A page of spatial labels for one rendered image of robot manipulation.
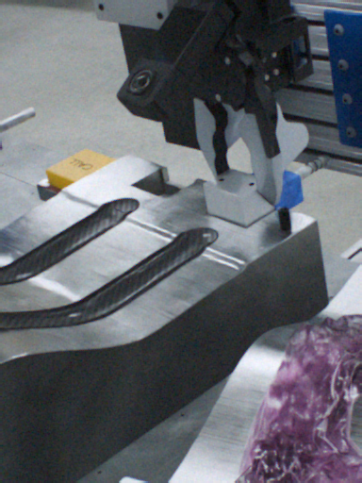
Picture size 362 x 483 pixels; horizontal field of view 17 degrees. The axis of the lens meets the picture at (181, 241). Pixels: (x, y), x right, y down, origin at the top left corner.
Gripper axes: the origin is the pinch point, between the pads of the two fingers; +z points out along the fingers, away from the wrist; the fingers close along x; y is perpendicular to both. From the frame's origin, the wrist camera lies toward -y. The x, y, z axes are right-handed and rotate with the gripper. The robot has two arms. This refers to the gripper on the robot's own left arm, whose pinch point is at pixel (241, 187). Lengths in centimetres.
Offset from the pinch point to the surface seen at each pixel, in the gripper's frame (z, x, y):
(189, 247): 2.7, 0.2, -6.9
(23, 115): -2.2, 28.6, -3.3
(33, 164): 11.2, 44.0, 5.0
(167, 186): 3.9, 12.8, 1.3
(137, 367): 4.9, -7.0, -19.4
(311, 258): 5.4, -7.0, 0.5
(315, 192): 92, 119, 121
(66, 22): 92, 287, 170
